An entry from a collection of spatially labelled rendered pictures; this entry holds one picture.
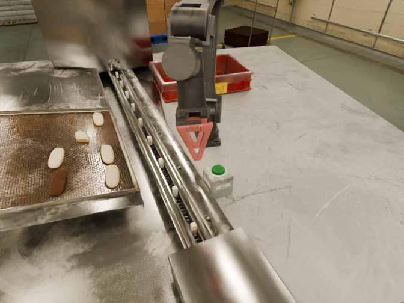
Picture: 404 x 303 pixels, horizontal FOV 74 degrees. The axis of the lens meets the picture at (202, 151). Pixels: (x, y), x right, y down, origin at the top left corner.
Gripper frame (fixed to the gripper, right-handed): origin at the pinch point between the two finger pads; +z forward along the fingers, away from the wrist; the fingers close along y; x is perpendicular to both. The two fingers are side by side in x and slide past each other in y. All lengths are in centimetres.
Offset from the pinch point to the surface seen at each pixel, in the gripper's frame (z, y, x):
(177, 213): 19.4, 10.4, 6.2
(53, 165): 5.2, 18.6, 39.9
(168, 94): -10, 75, 10
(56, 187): 8.9, 10.3, 35.9
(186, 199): 17.7, 14.6, 3.8
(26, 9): -206, 635, 349
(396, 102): 26, 244, -238
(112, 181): 10.3, 14.6, 23.3
